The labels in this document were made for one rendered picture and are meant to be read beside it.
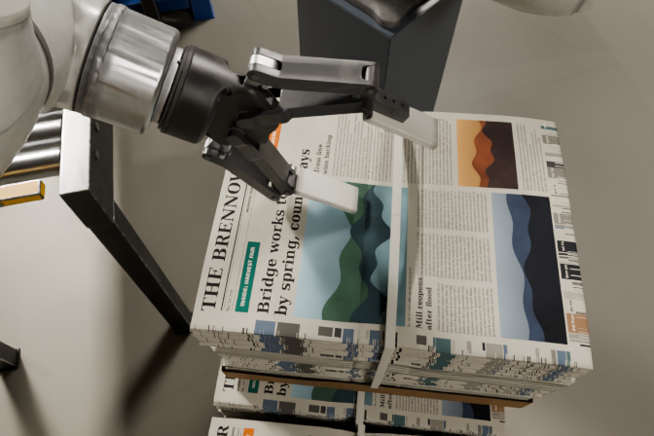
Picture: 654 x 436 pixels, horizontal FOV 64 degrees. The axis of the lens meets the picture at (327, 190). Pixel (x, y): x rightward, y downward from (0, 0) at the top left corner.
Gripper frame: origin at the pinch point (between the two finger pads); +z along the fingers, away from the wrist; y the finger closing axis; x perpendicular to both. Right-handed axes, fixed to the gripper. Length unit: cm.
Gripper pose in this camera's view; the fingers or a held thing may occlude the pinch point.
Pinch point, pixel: (381, 167)
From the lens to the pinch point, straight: 49.9
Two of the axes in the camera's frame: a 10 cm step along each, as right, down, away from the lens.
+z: 8.9, 3.1, 3.4
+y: -4.5, 4.3, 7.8
